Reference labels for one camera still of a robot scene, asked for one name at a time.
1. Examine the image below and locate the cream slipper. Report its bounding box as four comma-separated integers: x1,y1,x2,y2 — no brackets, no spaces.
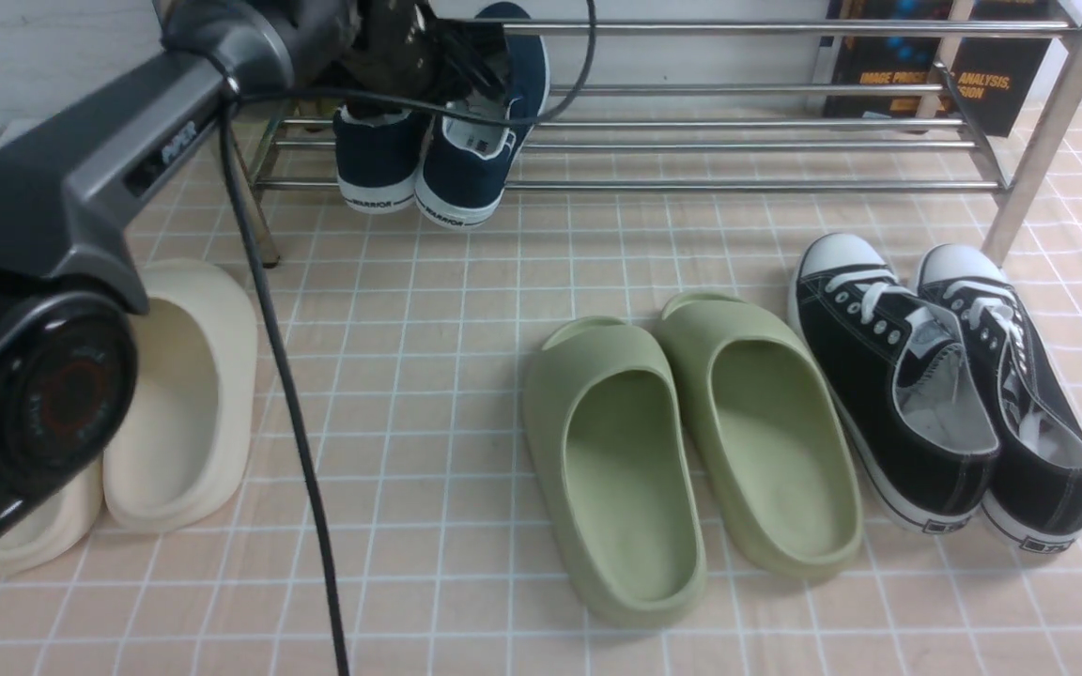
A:
0,459,104,575
102,259,258,533

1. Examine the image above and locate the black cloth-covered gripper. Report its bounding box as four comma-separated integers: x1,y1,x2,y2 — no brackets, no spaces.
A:
315,1,509,121

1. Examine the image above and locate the black left canvas sneaker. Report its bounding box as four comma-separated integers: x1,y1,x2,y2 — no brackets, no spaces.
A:
787,234,1000,535

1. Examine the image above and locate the green slipper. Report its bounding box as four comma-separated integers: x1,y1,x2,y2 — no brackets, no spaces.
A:
522,316,707,629
654,291,863,580

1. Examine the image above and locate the black canvas sneaker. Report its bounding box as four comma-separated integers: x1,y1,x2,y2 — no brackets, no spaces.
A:
915,244,1082,555
787,234,1000,535

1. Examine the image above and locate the green right slipper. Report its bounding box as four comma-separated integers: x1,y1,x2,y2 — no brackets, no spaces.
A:
654,291,863,580

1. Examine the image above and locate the black book orange lettering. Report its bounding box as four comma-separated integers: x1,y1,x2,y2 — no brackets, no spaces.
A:
817,1,1050,137

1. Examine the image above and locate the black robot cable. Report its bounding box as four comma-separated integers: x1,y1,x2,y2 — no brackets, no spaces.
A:
214,0,598,676

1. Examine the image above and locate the black right canvas sneaker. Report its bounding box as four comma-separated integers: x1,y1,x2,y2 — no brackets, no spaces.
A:
915,244,1082,555

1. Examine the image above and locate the green left slipper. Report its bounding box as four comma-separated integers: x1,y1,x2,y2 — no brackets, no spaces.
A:
522,316,707,629

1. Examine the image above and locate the cream left slipper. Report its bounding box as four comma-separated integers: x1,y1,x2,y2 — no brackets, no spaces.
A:
0,459,104,575

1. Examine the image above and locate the navy slip-on shoe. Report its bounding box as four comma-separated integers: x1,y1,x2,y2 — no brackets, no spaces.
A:
415,34,552,230
333,104,432,215

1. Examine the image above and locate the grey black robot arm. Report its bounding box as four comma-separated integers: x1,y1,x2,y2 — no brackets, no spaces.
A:
0,1,505,575

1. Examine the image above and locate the steel shoe rack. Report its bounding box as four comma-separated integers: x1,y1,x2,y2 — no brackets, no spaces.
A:
219,5,1082,267

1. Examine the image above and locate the cream right slipper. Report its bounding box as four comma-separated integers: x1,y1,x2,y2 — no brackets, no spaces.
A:
102,259,258,533

